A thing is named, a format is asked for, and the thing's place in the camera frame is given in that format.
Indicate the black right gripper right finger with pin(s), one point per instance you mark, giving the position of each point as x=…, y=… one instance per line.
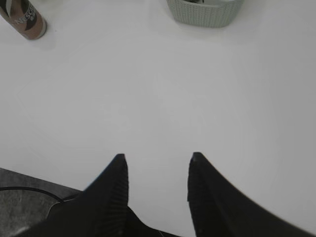
x=219, y=209

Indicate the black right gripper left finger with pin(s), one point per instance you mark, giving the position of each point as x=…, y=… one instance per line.
x=99, y=211

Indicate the brown coffee drink bottle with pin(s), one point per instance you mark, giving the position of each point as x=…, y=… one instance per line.
x=24, y=18

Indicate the grey-green woven plastic basket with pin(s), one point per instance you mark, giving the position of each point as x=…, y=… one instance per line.
x=205, y=13

